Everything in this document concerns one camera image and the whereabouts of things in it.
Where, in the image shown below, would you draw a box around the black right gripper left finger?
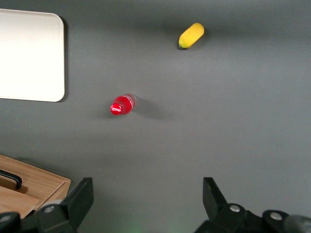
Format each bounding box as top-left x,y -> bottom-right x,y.
0,177 -> 94,233

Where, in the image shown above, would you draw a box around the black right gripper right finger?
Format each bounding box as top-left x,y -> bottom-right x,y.
194,177 -> 291,233

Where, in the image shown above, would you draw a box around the red coke bottle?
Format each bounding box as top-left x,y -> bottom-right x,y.
110,93 -> 137,116

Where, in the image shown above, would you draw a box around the cream plastic tray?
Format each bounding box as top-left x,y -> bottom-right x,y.
0,8 -> 66,103

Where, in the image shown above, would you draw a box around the wooden drawer cabinet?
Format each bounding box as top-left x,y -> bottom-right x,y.
0,153 -> 72,219

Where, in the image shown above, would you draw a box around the wooden drawer front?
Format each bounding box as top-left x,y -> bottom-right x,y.
0,153 -> 66,200
0,185 -> 41,219

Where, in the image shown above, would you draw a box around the yellow toy fruit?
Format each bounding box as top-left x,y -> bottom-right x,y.
178,22 -> 205,50

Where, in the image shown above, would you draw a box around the black drawer handle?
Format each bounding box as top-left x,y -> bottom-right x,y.
0,169 -> 23,190

